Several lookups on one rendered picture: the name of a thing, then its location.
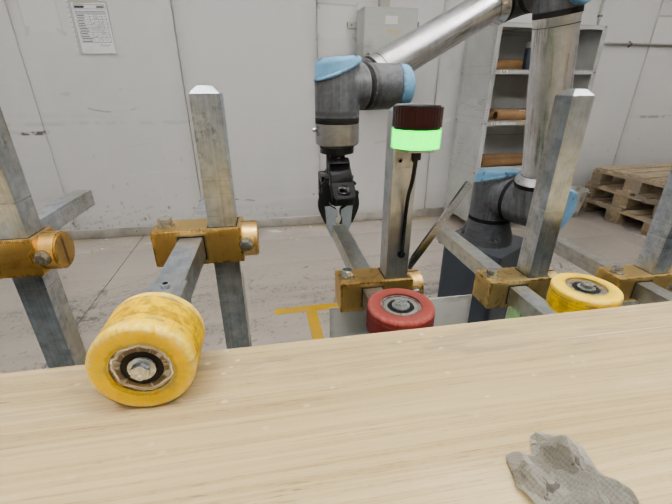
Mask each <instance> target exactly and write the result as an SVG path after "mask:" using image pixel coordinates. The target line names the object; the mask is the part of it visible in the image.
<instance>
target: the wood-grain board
mask: <svg viewBox="0 0 672 504"><path fill-rule="evenodd" d="M537 430H538V431H540V432H542V433H546V434H547V433H548V434H552V435H555V436H556V435H566V436H567V437H569V438H571V439H573V440H574V441H575V442H576V443H578V444H579V445H580V446H581V447H582V448H583V449H584V450H585V451H586V453H587V454H588V456H589V459H590V460H591V461H592V462H593V463H594V465H595V467H596V469H597V470H598V471H599V472H600V473H601V474H602V475H604V476H607V477H611V478H615V479H617V480H618V481H620V482H621V483H623V484H625V485H626V486H628V487H629V488H631V489H632V490H633V492H634V493H635V495H636V497H637V499H638V501H639V503H640V504H672V301H667V302H658V303H649V304H640V305H630V306H621V307H612V308H603V309H593V310H584V311H575V312H566V313H556V314H547V315H538V316H529V317H519V318H510V319H501V320H492V321H482V322H473V323H464V324H455V325H445V326H436V327H427V328H418V329H408V330H399V331H390V332H381V333H371V334H362V335H353V336H344V337H334V338H325V339H316V340H307V341H297V342H288V343H279V344H270V345H260V346H251V347H242V348H233V349H223V350H214V351H205V352H201V354H200V358H199V362H198V366H197V370H196V374H195V377H194V380H193V381H192V383H191V385H190V386H189V388H188V389H187V390H186V391H185V392H184V393H183V394H181V395H180V396H179V397H177V398H176V399H174V400H172V401H169V402H167V403H164V404H160V405H155V406H147V407H138V406H130V405H125V404H121V403H118V402H116V401H113V400H111V399H109V398H107V397H106V396H104V395H103V394H101V393H100V392H99V391H98V390H97V389H96V388H95V387H94V386H93V385H92V384H91V382H90V380H89V379H88V376H87V374H86V370H85V365H75V366H66V367H57V368H48V369H38V370H29V371H20V372H11V373H1V374H0V504H536V503H535V502H534V501H533V500H532V499H531V498H530V497H529V495H528V494H527V493H525V492H524V491H523V490H521V489H517V487H518V486H516V484H515V482H516V481H514V480H515V478H514V477H515V476H514V475H511V474H512V473H513V472H512V471H510V469H511V468H510V467H508V466H509V464H507V461H506V460H507V459H506V458H507V457H506V454H509V453H511V452H514V451H520V452H522V453H524V454H528V455H530V454H531V453H532V452H533V451H532V450H531V449H532V448H531V446H532V445H530V444H531V442H530V441H531V439H530V437H529V436H531V435H533V434H534V433H535V432H536V431H537Z"/></svg>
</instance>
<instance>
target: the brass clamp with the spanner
mask: <svg viewBox="0 0 672 504"><path fill-rule="evenodd" d="M341 274H342V270H336V271H335V297H336V300H337V304H338V307H339V310H340V312H352V311H362V310H364V307H363V289H368V288H379V287H382V289H383V290H385V289H392V288H400V289H408V290H412V291H415V292H418V293H420V294H422V295H423V293H424V282H423V277H422V275H421V273H420V272H419V270H418V269H409V270H408V272H407V277H398V278H385V277H384V275H383V273H382V272H381V270H380V267H374V268H361V269H352V274H353V275H354V277H353V278H352V279H349V280H345V279H342V278H341V277H340V275H341Z"/></svg>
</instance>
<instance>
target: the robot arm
mask: <svg viewBox="0 0 672 504"><path fill-rule="evenodd" d="M589 1H591V0H465V1H463V2H461V3H459V4H458V5H456V6H454V7H452V8H451V9H449V10H447V11H445V12H444V13H442V14H440V15H438V16H437V17H435V18H433V19H431V20H430V21H428V22H426V23H424V24H423V25H421V26H419V27H417V28H416V29H414V30H412V31H410V32H409V33H407V34H405V35H403V36H402V37H400V38H398V39H396V40H395V41H393V42H391V43H389V44H388V45H386V46H384V47H382V48H381V49H379V50H377V51H375V52H374V53H372V54H370V55H367V56H365V57H363V58H361V57H360V56H359V55H346V56H334V57H324V58H319V59H317V60H316V62H315V66H314V78H313V81H314V87H315V125H316V128H313V129H312V131H313V133H316V134H315V137H316V144H317V145H319V146H320V153H322V154H326V169H325V171H318V195H319V198H318V209H319V212H320V214H321V216H322V219H323V221H324V223H325V225H326V227H327V229H328V231H329V233H330V235H331V237H332V225H337V224H336V222H335V221H336V217H337V210H336V208H335V207H333V206H341V207H340V209H339V213H340V216H341V221H340V223H339V224H345V225H346V226H347V228H348V230H349V228H350V226H351V224H352V222H353V220H354V218H355V216H356V213H357V211H358V208H359V198H358V195H359V191H358V190H355V185H356V184H357V183H356V182H355V181H354V180H353V178H354V176H353V175H352V172H351V167H350V161H349V158H348V157H345V155H348V154H352V153H354V146H356V145H357V144H358V143H359V110H383V109H390V108H391V107H393V106H394V105H395V104H397V103H410V102H411V101H412V99H413V96H414V93H415V87H416V86H415V84H416V81H415V75H414V72H413V71H415V70H416V69H418V68H420V67H421V66H423V65H425V64H426V63H428V62H429V61H431V60H433V59H434V58H436V57H438V56H439V55H441V54H443V53H444V52H446V51H448V50H449V49H451V48H452V47H454V46H456V45H457V44H459V43H461V42H462V41H464V40H466V39H467V38H469V37H471V36H472V35H474V34H476V33H477V32H479V31H480V30H482V29H484V28H485V27H487V26H491V27H496V26H499V25H501V24H503V23H505V22H507V21H509V20H511V19H513V18H516V17H519V16H522V15H525V14H530V13H532V23H533V26H532V40H531V53H530V67H529V80H528V93H527V107H526V120H525V133H524V147H523V160H522V172H520V170H518V169H514V168H484V169H480V170H478V171H477V172H476V174H475V178H474V181H473V189H472V195H471V202H470V208H469V215H468V219H467V221H466V222H465V224H464V226H463V227H462V229H461V231H460V235H461V236H462V237H463V238H465V239H466V240H467V241H468V242H470V243H471V244H472V245H474V246H477V247H481V248H489V249H500V248H506V247H509V246H510V245H511V244H512V240H513V235H512V230H511V225H510V221H511V222H514V223H517V224H520V225H523V226H526V223H527V219H528V214H529V210H530V205H531V201H532V196H533V192H534V188H535V183H536V179H537V174H538V170H539V165H540V161H541V156H542V152H543V148H544V143H545V139H546V134H547V130H548V125H549V121H550V116H551V112H552V108H553V103H554V99H555V95H556V94H558V93H560V92H562V91H563V90H565V89H572V88H573V80H574V73H575V65H576V57H577V49H578V42H579V34H580V26H581V19H582V14H583V12H584V6H585V4H587V3H588V2H589ZM577 201H578V196H577V193H576V191H574V190H573V189H570V192H569V196H568V200H567V204H566V207H565V211H564V215H563V219H562V222H561V226H560V229H561V228H562V227H563V226H564V225H565V224H566V223H567V222H568V221H569V220H570V218H571V217H572V215H573V213H574V211H575V208H576V207H575V206H576V205H577ZM330 204H331V205H330ZM332 205H333V206H332ZM332 238H333V237H332Z"/></svg>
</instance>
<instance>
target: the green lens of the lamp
mask: <svg viewBox="0 0 672 504"><path fill-rule="evenodd" d="M441 132H442V129H441V128H440V130H434V131H407V130H398V129H394V127H393V128H392V137H391V147H392V148H395V149H401V150H413V151H427V150H436V149H439V148H440V141H441Z"/></svg>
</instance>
